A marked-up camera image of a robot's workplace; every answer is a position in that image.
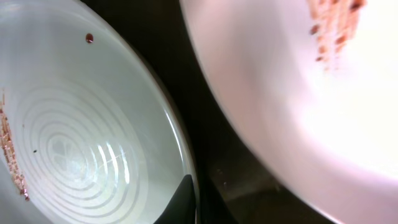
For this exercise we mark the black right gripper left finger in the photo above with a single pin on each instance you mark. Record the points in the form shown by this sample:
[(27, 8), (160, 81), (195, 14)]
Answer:
[(182, 206)]

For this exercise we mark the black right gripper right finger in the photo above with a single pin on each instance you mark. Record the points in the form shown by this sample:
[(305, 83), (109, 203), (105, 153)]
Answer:
[(212, 206)]

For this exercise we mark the white plate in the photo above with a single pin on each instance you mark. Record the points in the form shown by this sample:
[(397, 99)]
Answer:
[(87, 132), (311, 88)]

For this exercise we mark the brown serving tray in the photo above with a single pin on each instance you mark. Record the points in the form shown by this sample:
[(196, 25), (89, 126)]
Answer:
[(156, 30)]

